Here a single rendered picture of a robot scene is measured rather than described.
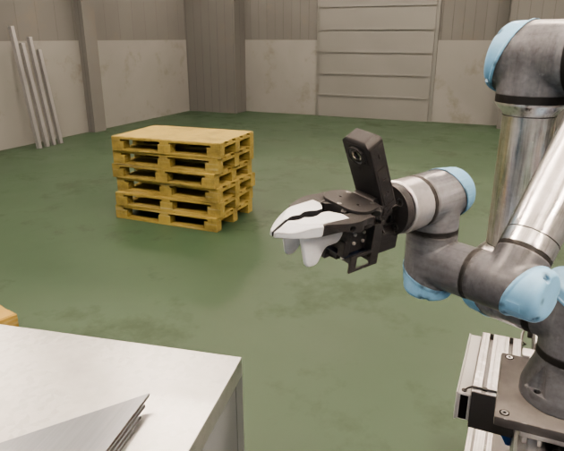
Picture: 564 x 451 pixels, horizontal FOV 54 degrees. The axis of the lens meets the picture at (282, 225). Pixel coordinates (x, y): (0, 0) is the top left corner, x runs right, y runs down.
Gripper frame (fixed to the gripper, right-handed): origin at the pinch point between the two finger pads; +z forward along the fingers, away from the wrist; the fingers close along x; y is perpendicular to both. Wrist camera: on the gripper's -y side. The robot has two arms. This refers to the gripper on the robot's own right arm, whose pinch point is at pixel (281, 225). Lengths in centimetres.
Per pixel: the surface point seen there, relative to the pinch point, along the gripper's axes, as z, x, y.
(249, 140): -277, 360, 124
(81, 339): 4, 55, 49
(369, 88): -879, 728, 185
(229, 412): -12, 22, 51
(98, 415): 12, 26, 42
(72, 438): 17, 24, 42
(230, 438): -11, 21, 58
